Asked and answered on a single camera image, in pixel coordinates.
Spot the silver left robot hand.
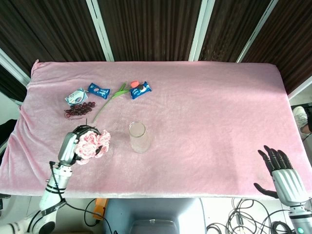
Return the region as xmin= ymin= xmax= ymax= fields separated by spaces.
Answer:
xmin=58 ymin=124 xmax=102 ymax=167

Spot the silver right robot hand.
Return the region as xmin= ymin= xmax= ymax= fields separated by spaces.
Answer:
xmin=253 ymin=145 xmax=312 ymax=208

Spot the pink artificial rose bouquet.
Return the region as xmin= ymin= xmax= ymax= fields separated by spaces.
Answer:
xmin=74 ymin=129 xmax=112 ymax=166

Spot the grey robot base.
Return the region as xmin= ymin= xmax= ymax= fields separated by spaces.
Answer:
xmin=101 ymin=197 xmax=208 ymax=234

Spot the clear ribbed glass vase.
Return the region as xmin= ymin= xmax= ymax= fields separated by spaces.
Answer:
xmin=128 ymin=121 xmax=152 ymax=154

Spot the dark red grape bunch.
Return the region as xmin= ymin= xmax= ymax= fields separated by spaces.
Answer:
xmin=63 ymin=100 xmax=97 ymax=121

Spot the white and blue snack packet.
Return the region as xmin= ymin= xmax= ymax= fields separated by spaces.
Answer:
xmin=64 ymin=87 xmax=90 ymax=106

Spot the white shoe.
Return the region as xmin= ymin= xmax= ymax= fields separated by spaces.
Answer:
xmin=292 ymin=105 xmax=312 ymax=134

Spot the blue cookie packet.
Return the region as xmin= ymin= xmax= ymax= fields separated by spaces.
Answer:
xmin=87 ymin=82 xmax=111 ymax=100
xmin=128 ymin=81 xmax=153 ymax=100

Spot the orange plastic part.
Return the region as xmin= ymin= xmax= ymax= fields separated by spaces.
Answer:
xmin=93 ymin=198 xmax=109 ymax=220

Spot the pink plush tablecloth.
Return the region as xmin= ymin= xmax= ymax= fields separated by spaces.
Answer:
xmin=0 ymin=59 xmax=312 ymax=200

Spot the tangle of black cables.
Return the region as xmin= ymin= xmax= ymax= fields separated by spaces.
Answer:
xmin=206 ymin=197 xmax=296 ymax=234

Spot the black cable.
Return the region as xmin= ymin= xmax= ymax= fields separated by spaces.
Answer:
xmin=63 ymin=198 xmax=109 ymax=229

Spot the white frame post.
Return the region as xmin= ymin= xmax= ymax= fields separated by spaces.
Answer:
xmin=0 ymin=47 xmax=31 ymax=86
xmin=235 ymin=0 xmax=279 ymax=64
xmin=85 ymin=0 xmax=115 ymax=62
xmin=188 ymin=0 xmax=216 ymax=62
xmin=287 ymin=81 xmax=312 ymax=101

